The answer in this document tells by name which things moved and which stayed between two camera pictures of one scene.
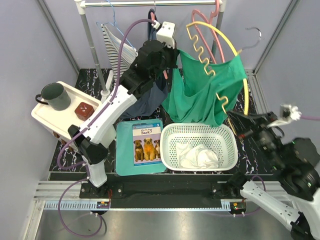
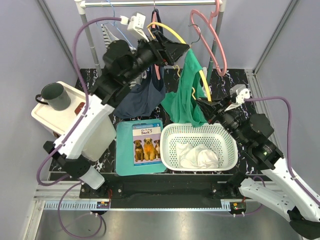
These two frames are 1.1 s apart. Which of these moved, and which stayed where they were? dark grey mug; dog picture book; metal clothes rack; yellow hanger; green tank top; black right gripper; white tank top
Moved: green tank top; yellow hanger; black right gripper
Stayed: dog picture book; white tank top; metal clothes rack; dark grey mug
